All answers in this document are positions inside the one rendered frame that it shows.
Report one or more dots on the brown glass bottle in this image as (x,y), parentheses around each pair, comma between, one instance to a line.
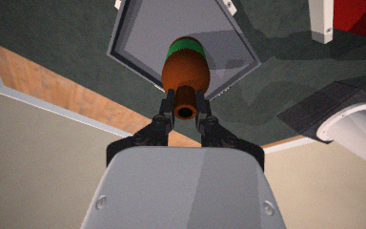
(185,70)

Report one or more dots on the red divided crate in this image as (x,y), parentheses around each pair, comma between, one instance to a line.
(350,15)

